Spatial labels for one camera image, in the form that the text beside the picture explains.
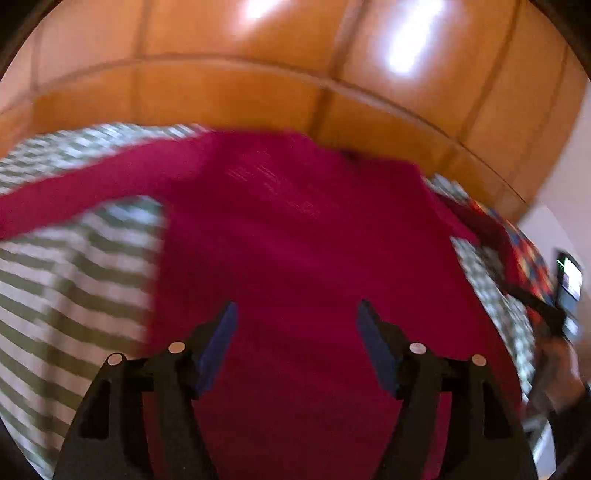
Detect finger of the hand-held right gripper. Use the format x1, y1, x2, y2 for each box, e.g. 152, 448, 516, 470
501, 281, 568, 329

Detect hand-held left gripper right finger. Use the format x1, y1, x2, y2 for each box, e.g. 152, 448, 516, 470
357, 300, 539, 480

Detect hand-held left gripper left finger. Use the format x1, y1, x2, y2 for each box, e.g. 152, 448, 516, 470
53, 301, 238, 480

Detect red sweater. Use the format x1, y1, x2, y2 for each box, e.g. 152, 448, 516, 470
0, 130, 525, 480

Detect person's right hand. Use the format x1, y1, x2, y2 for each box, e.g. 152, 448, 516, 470
526, 339, 589, 416

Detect multicolour plaid cloth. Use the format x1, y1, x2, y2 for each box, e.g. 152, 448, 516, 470
450, 194, 557, 324

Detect green checkered bed sheet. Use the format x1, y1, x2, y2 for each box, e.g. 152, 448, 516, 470
0, 122, 536, 480

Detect wooden wardrobe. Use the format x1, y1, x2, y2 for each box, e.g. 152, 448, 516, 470
0, 0, 589, 208

